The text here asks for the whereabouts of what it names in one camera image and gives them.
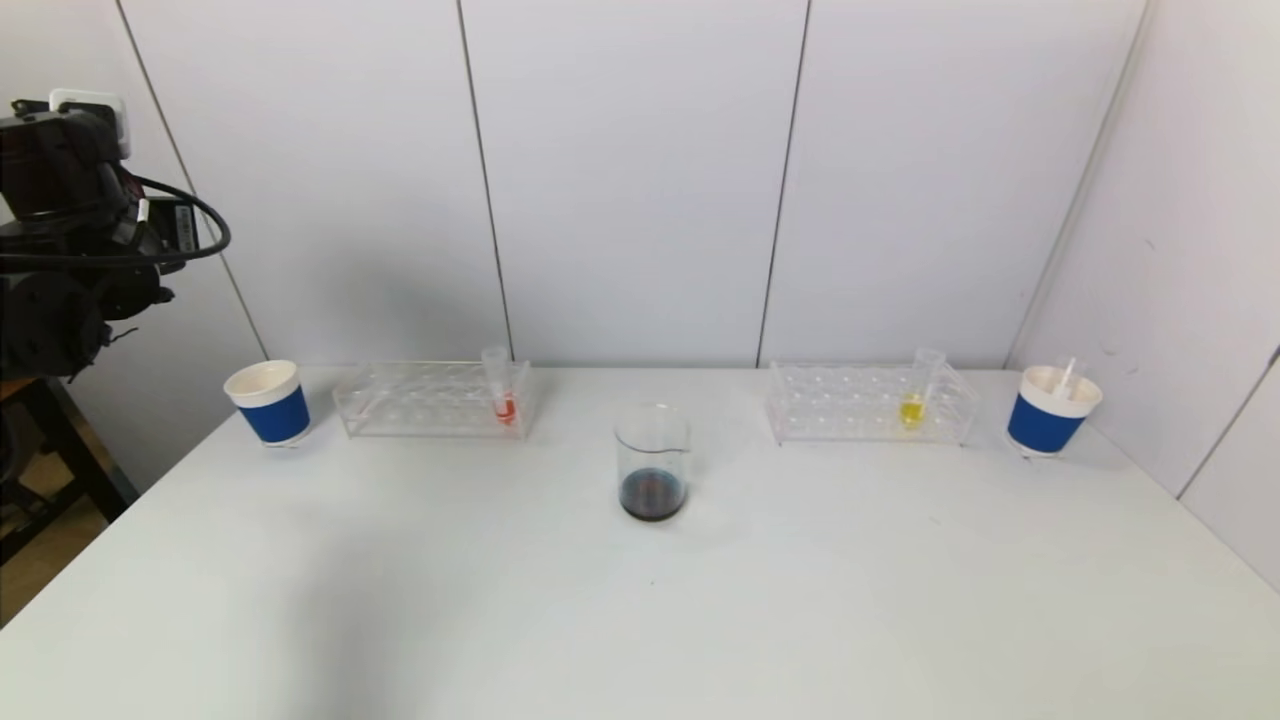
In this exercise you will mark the test tube with yellow pigment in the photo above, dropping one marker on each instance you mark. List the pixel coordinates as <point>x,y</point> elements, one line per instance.
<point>911,410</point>

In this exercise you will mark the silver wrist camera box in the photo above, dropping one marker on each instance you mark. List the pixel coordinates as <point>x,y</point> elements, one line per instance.
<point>95,105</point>

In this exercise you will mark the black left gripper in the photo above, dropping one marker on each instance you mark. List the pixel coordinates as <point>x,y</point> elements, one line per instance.
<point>184,229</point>

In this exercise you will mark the clear acrylic test tube rack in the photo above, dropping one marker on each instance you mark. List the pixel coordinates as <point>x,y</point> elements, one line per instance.
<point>430,402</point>
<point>850,405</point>

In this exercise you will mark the test tube with red pigment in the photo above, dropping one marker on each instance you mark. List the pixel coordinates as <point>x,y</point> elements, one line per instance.
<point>503,405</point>

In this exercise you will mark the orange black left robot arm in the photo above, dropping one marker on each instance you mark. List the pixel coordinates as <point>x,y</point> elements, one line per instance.
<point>55,250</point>

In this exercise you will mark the black framed wooden table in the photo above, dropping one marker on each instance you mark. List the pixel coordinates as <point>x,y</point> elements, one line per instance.
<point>60,450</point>

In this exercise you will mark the graduated clear plastic test tube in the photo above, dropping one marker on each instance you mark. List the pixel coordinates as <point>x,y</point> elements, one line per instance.
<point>1065,380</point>

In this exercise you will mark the clear glass beaker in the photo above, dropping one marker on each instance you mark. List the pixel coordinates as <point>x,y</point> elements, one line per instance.
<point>652,495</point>

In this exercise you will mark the blue white paper cup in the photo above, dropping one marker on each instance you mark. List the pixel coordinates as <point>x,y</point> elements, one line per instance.
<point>275,415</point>
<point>1045,425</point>

